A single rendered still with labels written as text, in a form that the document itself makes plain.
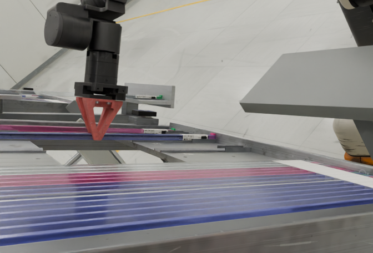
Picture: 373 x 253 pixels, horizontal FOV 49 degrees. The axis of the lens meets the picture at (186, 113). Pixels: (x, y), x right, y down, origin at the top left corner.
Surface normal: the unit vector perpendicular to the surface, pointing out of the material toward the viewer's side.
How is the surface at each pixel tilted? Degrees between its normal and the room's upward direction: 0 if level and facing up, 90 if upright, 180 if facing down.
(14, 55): 90
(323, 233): 90
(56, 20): 46
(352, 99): 0
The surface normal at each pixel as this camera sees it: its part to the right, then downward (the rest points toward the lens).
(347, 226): 0.52, 0.09
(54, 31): -0.75, -0.05
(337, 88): -0.52, -0.75
